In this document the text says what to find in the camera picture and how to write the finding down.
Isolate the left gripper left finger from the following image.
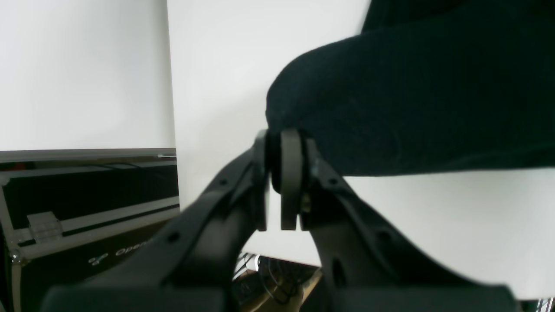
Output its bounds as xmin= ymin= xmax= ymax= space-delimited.
xmin=42 ymin=130 xmax=269 ymax=312

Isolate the black equipment flight case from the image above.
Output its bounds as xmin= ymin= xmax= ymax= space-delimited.
xmin=1 ymin=149 xmax=180 ymax=312

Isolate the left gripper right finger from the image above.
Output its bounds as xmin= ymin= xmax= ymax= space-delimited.
xmin=280 ymin=130 xmax=519 ymax=312

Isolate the black T-shirt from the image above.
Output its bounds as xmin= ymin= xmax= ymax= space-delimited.
xmin=266 ymin=0 xmax=555 ymax=176

